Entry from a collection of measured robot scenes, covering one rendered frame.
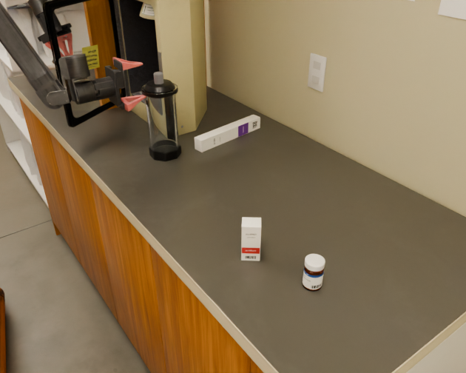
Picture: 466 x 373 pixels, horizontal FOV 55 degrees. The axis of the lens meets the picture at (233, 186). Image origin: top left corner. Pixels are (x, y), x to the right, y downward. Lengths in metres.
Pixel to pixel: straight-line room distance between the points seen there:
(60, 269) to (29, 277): 0.15
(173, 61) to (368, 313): 0.97
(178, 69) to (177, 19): 0.15
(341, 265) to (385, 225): 0.21
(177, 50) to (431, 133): 0.80
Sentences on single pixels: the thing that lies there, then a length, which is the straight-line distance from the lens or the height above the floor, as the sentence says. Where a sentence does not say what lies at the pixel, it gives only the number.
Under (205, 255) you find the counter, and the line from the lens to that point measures 1.06.
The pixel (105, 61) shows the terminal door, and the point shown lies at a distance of 1.70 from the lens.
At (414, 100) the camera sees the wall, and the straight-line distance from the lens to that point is 1.34.
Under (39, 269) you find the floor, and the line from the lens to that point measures 2.61.
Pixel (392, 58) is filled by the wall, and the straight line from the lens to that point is 1.36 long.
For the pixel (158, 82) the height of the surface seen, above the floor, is 1.19.
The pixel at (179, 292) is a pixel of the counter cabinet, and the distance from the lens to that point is 1.20.
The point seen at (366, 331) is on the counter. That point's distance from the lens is 0.94.
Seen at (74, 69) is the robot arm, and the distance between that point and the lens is 1.27.
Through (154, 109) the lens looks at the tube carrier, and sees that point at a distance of 1.37.
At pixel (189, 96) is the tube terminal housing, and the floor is 1.07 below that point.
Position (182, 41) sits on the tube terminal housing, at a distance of 1.51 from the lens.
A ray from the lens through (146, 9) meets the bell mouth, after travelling 1.58.
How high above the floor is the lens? 1.63
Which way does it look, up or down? 32 degrees down
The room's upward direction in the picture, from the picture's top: straight up
